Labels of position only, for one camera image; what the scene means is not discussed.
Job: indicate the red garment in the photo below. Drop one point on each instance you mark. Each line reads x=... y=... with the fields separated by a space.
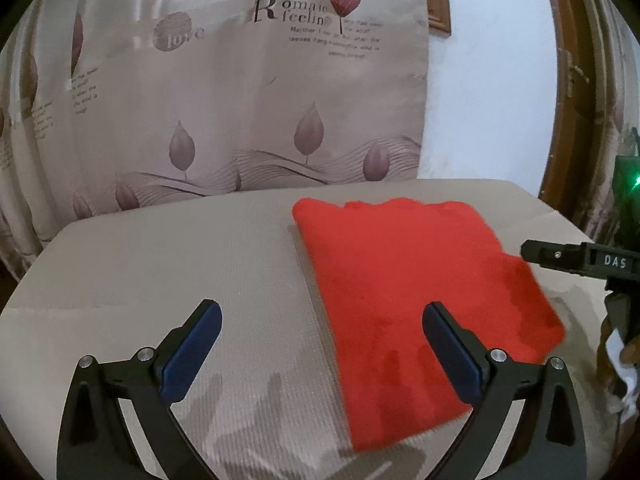
x=400 y=280

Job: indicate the beige leaf print curtain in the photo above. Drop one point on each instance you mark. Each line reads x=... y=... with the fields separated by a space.
x=225 y=110

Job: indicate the brown wooden door frame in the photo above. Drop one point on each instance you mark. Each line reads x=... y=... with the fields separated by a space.
x=565 y=110

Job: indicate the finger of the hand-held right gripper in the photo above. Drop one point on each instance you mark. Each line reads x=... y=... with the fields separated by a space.
x=550 y=255

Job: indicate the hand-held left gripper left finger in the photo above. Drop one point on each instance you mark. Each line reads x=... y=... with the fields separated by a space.
x=192 y=355

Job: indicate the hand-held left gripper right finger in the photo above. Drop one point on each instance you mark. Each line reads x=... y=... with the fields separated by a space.
x=452 y=355

